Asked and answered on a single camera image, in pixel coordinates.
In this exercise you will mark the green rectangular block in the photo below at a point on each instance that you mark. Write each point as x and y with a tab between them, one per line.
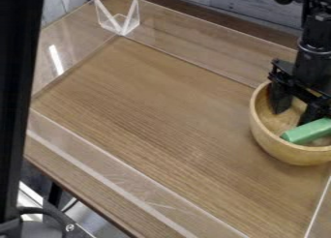
309	132

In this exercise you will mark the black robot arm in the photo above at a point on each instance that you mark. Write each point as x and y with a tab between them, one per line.
317	31

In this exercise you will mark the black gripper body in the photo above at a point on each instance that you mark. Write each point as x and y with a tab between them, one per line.
308	73

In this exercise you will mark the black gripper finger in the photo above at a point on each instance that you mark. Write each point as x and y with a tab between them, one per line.
316	111
280	97

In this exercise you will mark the black vertical pole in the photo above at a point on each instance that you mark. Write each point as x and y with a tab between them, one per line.
21	20

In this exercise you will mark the black table leg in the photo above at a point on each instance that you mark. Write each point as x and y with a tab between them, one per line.
55	195

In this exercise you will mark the clear acrylic tray wall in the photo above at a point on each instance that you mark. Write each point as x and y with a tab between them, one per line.
139	126

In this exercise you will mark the light wooden bowl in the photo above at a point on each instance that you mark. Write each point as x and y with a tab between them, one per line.
267	126

